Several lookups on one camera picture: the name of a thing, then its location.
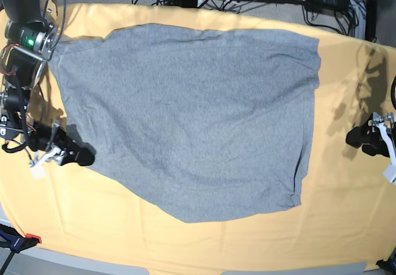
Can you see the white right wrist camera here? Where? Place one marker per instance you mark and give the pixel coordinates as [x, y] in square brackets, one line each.
[37, 171]

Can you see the black clamp right corner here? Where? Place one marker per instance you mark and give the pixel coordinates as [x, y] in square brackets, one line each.
[389, 265]

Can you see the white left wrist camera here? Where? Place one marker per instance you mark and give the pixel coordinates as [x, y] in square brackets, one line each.
[390, 173]

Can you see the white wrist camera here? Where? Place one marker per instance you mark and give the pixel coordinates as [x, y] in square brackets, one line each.
[390, 173]
[37, 171]

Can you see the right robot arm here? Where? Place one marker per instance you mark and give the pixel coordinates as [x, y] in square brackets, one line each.
[31, 40]

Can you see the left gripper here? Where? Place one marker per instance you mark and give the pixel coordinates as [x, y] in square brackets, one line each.
[380, 133]

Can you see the yellow table cloth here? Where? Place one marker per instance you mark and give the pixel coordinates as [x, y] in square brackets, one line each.
[347, 214]

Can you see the blue red table clamp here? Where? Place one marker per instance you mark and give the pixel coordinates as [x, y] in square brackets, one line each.
[11, 239]

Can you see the grey t-shirt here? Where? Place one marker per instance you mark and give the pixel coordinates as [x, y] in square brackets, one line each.
[207, 125]

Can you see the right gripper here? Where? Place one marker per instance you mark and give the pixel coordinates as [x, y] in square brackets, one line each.
[52, 143]

